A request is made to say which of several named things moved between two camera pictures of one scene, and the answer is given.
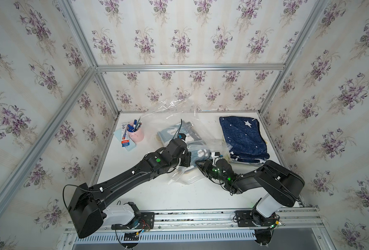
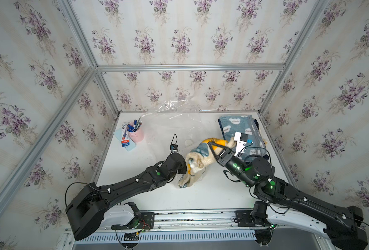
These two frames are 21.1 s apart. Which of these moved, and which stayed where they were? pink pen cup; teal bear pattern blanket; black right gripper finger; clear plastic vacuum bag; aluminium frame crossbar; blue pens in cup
Moved: black right gripper finger; teal bear pattern blanket; clear plastic vacuum bag
Stayed: pink pen cup; blue pens in cup; aluminium frame crossbar
